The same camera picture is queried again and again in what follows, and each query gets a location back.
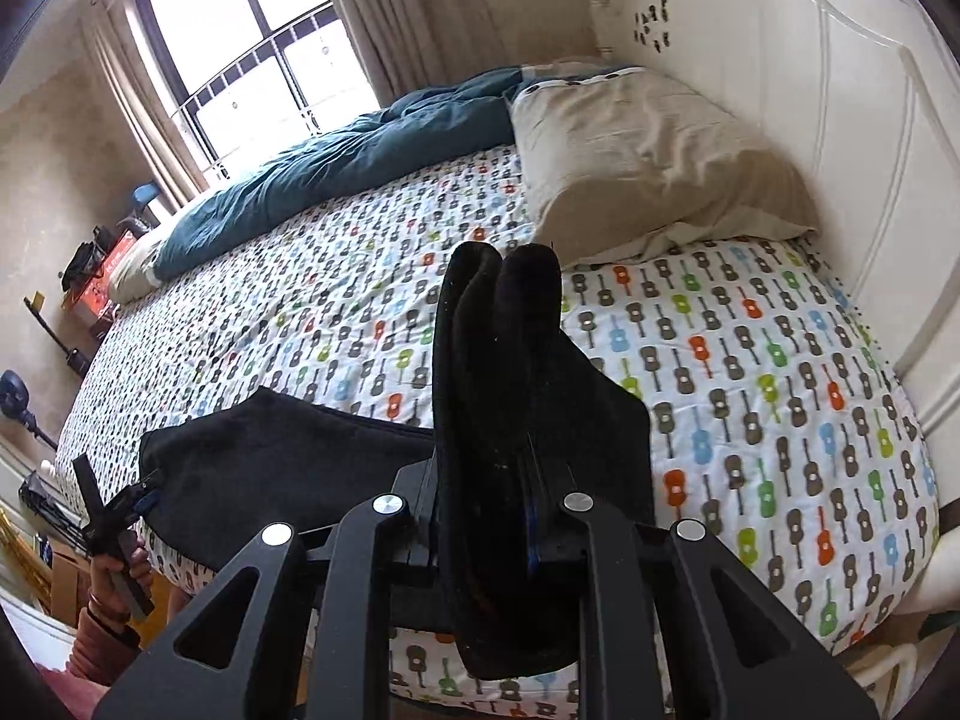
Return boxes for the white carved headboard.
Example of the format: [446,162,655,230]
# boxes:
[581,0,960,458]

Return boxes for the beige curtain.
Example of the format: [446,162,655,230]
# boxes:
[334,0,601,106]

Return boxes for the red box on floor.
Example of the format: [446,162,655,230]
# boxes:
[71,232,137,327]

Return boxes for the dark teal duvet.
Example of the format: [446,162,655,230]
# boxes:
[152,65,536,283]

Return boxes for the person's left hand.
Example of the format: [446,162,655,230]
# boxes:
[88,532,153,634]

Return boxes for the window with dark frame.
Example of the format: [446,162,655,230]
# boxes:
[133,0,379,184]

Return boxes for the black pants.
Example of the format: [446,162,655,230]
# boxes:
[140,242,651,681]

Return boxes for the black bag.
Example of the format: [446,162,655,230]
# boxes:
[59,241,104,293]

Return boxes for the beige pillow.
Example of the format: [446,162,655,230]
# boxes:
[511,67,818,266]

